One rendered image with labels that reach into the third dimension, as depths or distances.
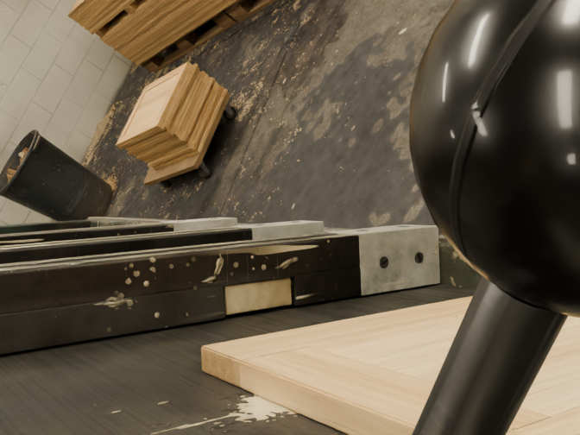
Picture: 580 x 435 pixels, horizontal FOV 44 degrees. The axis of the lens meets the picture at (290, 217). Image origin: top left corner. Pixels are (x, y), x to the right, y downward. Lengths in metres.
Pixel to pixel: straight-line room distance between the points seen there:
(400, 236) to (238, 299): 0.22
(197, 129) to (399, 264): 3.09
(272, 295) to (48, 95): 5.64
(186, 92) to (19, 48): 2.70
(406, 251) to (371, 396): 0.47
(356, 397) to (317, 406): 0.03
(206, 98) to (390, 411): 3.63
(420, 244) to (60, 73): 5.69
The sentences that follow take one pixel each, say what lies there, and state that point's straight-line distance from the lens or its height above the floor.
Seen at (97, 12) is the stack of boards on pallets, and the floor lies 0.66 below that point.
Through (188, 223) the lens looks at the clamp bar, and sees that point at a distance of 1.24.
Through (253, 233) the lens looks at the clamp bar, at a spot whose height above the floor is 1.02.
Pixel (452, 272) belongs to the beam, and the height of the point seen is 0.89.
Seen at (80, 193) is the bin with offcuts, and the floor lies 0.21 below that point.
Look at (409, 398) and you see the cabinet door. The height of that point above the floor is 1.21.
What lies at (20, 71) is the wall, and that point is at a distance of 6.30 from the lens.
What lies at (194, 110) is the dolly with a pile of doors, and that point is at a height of 0.26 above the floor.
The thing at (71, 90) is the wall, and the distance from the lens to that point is 6.40.
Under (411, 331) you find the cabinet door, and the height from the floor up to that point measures 1.11.
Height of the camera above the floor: 1.49
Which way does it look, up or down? 30 degrees down
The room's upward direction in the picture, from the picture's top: 56 degrees counter-clockwise
